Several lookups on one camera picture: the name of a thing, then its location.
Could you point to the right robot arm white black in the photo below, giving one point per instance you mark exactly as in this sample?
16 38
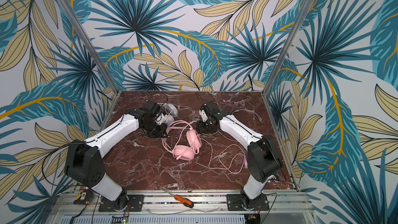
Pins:
263 158

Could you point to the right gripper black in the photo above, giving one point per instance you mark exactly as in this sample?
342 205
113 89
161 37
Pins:
203 127

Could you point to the aluminium frame post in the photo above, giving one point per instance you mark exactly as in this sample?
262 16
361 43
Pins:
296 25
80 31

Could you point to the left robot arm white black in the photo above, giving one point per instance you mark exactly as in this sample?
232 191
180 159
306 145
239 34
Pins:
84 160

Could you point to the aluminium front rail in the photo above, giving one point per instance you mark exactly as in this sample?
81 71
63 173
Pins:
215 202

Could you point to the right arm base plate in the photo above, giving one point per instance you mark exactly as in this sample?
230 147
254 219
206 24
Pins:
240 202

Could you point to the orange handled screwdriver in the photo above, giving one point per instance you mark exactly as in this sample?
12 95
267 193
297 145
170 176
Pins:
185 201

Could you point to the left aluminium frame post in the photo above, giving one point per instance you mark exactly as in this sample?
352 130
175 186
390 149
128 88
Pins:
80 31

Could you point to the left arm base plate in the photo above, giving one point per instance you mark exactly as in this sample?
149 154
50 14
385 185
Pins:
125 203

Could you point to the right aluminium frame post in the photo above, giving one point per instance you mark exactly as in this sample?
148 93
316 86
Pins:
296 25

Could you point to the white headphones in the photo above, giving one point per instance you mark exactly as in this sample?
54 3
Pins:
167 113

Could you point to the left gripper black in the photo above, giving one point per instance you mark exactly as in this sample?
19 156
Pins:
157 130

